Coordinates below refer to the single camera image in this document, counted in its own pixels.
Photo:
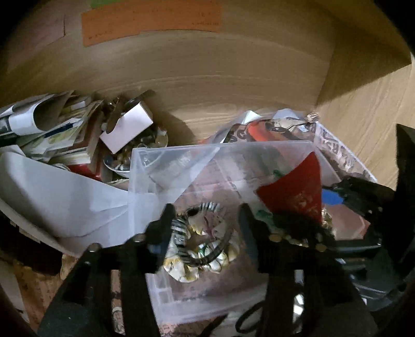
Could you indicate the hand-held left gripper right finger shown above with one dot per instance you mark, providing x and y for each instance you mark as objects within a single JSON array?
[{"x": 248, "y": 226}]

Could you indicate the pink paper packet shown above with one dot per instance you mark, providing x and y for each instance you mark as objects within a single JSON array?
[{"x": 348, "y": 220}]

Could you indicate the brown patterned cloth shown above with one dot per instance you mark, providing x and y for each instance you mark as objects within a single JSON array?
[{"x": 35, "y": 288}]

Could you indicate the silver printed foil bag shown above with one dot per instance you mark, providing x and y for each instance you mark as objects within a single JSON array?
[{"x": 340, "y": 149}]

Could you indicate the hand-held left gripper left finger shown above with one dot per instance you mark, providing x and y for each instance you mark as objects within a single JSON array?
[{"x": 163, "y": 226}]

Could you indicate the bowl of metal trinkets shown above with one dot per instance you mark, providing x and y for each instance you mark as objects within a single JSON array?
[{"x": 142, "y": 152}]

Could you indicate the pile of printed cards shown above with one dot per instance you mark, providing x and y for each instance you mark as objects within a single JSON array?
[{"x": 48, "y": 133}]

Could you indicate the large white paper sheet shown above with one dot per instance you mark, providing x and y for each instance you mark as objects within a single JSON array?
[{"x": 64, "y": 197}]

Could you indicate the orange paper label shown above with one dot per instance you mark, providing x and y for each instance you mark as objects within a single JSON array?
[{"x": 149, "y": 22}]

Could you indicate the cream floral scrunchie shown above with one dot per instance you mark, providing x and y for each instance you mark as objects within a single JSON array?
[{"x": 201, "y": 226}]

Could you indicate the red snack package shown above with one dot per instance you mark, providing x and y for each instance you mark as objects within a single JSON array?
[{"x": 269, "y": 131}]

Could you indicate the blue plastic item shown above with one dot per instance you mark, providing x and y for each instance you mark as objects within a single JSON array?
[{"x": 330, "y": 196}]

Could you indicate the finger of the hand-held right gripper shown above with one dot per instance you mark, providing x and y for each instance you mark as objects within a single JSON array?
[{"x": 363, "y": 196}]

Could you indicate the clear plastic storage box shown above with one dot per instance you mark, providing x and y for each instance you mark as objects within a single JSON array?
[{"x": 201, "y": 175}]

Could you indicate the small white cardboard box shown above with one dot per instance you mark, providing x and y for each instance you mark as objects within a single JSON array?
[{"x": 128, "y": 128}]

